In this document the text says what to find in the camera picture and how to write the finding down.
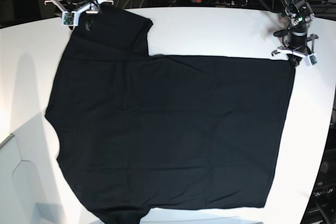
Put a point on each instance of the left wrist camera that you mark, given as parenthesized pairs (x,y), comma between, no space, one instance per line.
(311,59)

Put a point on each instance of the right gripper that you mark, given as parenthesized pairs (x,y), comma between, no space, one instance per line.
(87,6)

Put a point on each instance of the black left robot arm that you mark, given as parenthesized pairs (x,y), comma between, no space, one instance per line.
(299,15)

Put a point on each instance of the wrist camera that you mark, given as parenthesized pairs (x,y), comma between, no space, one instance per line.
(69,19)
(311,59)

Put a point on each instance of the black equipment box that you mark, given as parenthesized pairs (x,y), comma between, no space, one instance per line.
(321,205)

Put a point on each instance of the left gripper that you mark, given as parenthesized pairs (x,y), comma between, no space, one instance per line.
(295,45)

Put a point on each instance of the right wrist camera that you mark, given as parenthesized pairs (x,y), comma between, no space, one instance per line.
(69,19)

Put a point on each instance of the black T-shirt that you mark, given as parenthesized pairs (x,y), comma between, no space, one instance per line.
(138,132)

